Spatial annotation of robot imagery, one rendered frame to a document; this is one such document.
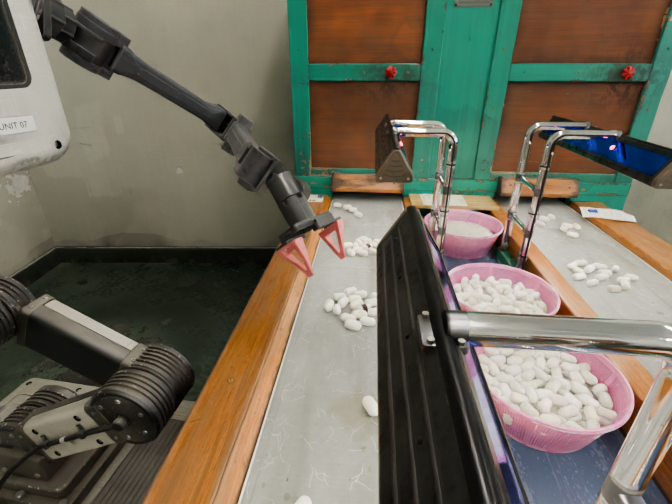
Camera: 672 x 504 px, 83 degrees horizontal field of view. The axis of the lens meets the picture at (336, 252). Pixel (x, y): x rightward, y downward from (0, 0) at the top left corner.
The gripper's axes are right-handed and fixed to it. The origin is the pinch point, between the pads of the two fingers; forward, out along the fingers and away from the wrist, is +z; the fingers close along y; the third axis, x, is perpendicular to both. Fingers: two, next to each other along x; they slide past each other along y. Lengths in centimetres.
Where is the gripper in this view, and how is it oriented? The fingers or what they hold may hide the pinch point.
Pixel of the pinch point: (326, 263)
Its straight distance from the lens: 76.0
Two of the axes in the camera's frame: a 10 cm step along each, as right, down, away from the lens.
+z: 4.9, 8.7, -0.3
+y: -6.4, 3.4, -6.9
